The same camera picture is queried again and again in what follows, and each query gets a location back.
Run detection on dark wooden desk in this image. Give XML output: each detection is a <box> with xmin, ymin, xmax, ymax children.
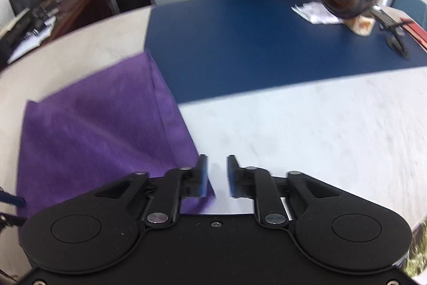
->
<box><xmin>43</xmin><ymin>0</ymin><xmax>119</xmax><ymax>42</ymax></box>

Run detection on white papers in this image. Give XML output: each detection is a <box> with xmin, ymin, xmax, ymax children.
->
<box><xmin>8</xmin><ymin>28</ymin><xmax>56</xmax><ymax>63</ymax></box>

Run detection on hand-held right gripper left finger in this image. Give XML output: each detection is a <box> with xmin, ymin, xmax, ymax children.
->
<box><xmin>96</xmin><ymin>154</ymin><xmax>209</xmax><ymax>228</ymax></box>

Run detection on blue desk mat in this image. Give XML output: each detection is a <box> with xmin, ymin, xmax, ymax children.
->
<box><xmin>143</xmin><ymin>0</ymin><xmax>427</xmax><ymax>104</ymax></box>

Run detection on red book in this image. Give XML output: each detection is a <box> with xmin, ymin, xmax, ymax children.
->
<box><xmin>402</xmin><ymin>19</ymin><xmax>427</xmax><ymax>51</ymax></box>

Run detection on patterned paper cup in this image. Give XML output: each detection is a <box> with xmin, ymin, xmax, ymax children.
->
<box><xmin>345</xmin><ymin>13</ymin><xmax>376</xmax><ymax>37</ymax></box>

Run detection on crumpled white paper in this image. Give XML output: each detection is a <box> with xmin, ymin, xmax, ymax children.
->
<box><xmin>291</xmin><ymin>2</ymin><xmax>344</xmax><ymax>25</ymax></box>

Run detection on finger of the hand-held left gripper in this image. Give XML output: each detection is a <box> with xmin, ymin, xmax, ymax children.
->
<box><xmin>0</xmin><ymin>189</ymin><xmax>26</xmax><ymax>206</ymax></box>
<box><xmin>0</xmin><ymin>212</ymin><xmax>27</xmax><ymax>229</ymax></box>

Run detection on black phone stand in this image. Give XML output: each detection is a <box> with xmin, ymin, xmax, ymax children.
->
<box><xmin>370</xmin><ymin>6</ymin><xmax>411</xmax><ymax>58</ymax></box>

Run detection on purple towel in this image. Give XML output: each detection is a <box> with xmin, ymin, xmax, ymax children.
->
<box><xmin>16</xmin><ymin>49</ymin><xmax>217</xmax><ymax>240</ymax></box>

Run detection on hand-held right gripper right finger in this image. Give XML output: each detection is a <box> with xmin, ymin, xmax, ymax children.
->
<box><xmin>227</xmin><ymin>155</ymin><xmax>341</xmax><ymax>228</ymax></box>

